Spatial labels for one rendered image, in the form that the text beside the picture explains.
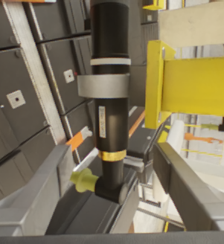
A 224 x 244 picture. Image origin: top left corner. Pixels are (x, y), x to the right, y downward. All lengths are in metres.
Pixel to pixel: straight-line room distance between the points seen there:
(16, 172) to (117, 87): 0.22
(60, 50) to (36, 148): 0.19
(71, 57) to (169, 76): 0.26
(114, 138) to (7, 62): 0.19
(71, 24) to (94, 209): 0.41
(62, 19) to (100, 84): 0.23
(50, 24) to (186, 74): 0.27
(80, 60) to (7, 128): 0.21
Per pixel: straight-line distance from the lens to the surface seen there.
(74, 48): 0.39
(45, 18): 0.37
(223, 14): 4.56
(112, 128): 0.21
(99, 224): 0.44
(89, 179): 0.29
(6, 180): 0.31
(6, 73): 0.30
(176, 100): 0.18
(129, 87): 0.18
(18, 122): 0.31
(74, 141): 0.40
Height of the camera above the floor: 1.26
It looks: 28 degrees down
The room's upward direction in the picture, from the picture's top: 97 degrees clockwise
